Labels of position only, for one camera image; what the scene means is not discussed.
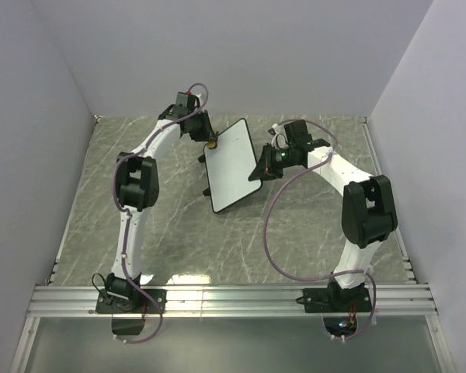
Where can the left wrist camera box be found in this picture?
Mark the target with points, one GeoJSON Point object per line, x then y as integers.
{"type": "Point", "coordinates": [188, 104]}

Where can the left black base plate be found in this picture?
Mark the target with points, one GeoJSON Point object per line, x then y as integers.
{"type": "Point", "coordinates": [152, 303]}

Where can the small black-framed whiteboard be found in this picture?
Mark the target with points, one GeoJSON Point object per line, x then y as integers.
{"type": "Point", "coordinates": [229, 166]}

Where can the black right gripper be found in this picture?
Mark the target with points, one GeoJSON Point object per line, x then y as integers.
{"type": "Point", "coordinates": [265, 169]}

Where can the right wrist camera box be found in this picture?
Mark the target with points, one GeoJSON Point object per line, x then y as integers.
{"type": "Point", "coordinates": [297, 134]}

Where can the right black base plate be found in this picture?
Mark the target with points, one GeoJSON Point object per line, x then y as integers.
{"type": "Point", "coordinates": [334, 299]}

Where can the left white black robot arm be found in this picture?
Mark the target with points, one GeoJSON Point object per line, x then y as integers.
{"type": "Point", "coordinates": [135, 190]}

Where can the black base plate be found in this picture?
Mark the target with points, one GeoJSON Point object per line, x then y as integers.
{"type": "Point", "coordinates": [152, 303]}
{"type": "Point", "coordinates": [334, 299]}

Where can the aluminium mounting rail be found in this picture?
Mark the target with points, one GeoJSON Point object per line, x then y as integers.
{"type": "Point", "coordinates": [250, 301]}

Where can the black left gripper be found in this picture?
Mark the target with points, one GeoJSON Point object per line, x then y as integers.
{"type": "Point", "coordinates": [208, 134]}

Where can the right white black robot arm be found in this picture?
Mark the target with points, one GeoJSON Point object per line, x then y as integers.
{"type": "Point", "coordinates": [368, 207]}

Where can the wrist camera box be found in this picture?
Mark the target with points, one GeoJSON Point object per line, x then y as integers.
{"type": "Point", "coordinates": [188, 104]}
{"type": "Point", "coordinates": [297, 134]}

